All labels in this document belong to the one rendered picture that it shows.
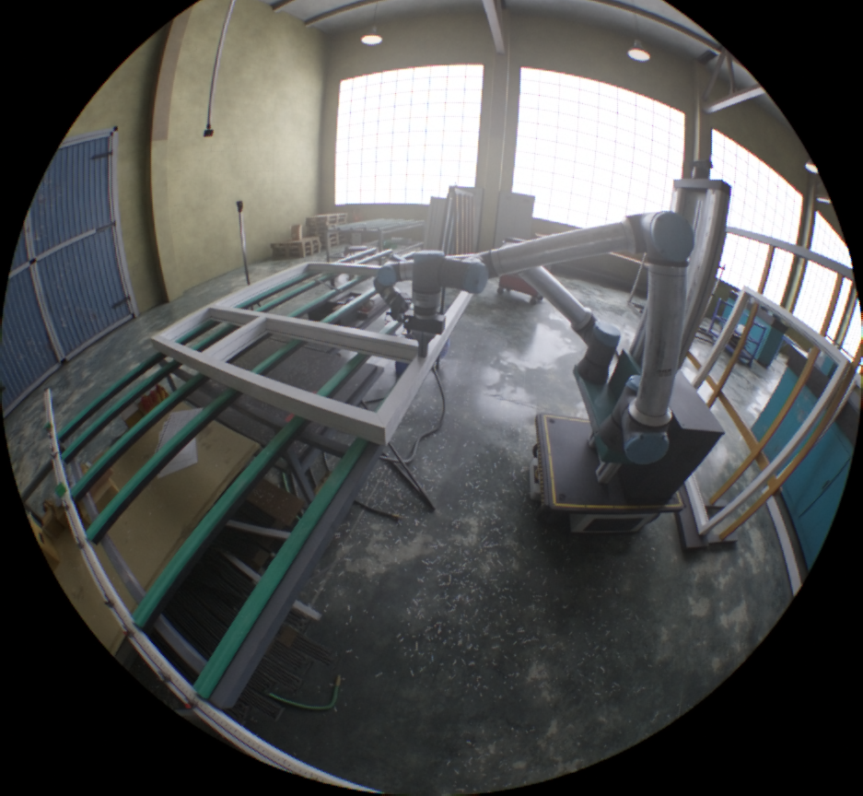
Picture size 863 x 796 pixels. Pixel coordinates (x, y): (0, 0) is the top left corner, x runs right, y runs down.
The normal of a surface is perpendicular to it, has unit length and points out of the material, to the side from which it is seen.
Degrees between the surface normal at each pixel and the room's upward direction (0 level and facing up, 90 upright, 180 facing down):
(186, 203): 90
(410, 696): 0
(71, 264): 90
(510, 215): 90
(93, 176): 90
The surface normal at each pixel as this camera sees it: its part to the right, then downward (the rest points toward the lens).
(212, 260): 0.95, 0.21
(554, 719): 0.06, -0.84
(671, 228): -0.46, 0.35
